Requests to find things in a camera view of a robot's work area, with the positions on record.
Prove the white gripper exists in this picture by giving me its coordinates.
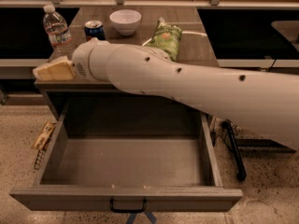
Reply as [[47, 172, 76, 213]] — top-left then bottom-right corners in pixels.
[[33, 38, 112, 82]]

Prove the clear plastic water bottle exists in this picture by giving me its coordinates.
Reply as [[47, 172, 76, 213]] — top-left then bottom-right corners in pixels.
[[43, 5, 75, 59]]

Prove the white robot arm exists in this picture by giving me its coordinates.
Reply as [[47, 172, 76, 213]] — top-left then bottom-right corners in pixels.
[[34, 38, 299, 150]]

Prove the open grey top drawer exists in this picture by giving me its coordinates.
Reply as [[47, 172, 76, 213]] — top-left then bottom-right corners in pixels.
[[10, 92, 243, 212]]

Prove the blue Pepsi can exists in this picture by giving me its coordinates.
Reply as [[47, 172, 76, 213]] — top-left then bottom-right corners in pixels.
[[84, 21, 106, 40]]

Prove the grey cabinet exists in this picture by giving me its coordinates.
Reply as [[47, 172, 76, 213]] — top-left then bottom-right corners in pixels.
[[34, 6, 227, 123]]

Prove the white ceramic bowl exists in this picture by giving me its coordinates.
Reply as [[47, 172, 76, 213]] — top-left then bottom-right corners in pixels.
[[109, 9, 142, 35]]

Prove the green chip bag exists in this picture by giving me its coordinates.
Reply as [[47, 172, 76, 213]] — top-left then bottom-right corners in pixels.
[[147, 17, 182, 62]]

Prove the blue tape cross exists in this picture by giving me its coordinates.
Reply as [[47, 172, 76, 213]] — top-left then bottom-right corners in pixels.
[[126, 212, 157, 224]]

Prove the black stand leg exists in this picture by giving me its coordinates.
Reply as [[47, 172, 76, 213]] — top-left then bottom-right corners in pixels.
[[223, 121, 247, 181]]

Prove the black drawer handle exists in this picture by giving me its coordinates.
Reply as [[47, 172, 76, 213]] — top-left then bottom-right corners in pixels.
[[109, 199, 147, 214]]

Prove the black cable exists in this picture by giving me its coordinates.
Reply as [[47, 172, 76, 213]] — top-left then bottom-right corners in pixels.
[[210, 117, 237, 147]]

